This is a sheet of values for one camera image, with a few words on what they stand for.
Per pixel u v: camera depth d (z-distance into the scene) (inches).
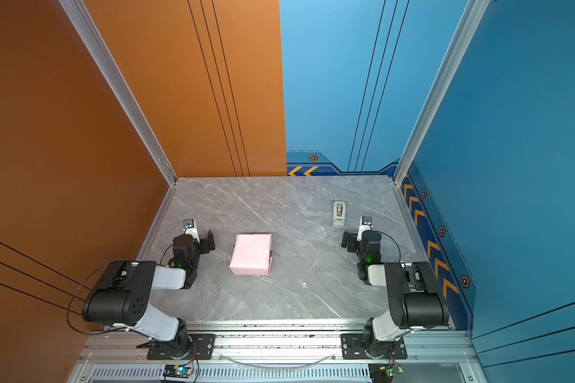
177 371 27.9
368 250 28.2
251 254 34.2
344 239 34.5
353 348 28.5
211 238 34.5
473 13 27.5
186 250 28.5
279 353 29.3
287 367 28.0
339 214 40.3
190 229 31.9
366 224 31.9
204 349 29.0
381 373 27.5
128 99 35.2
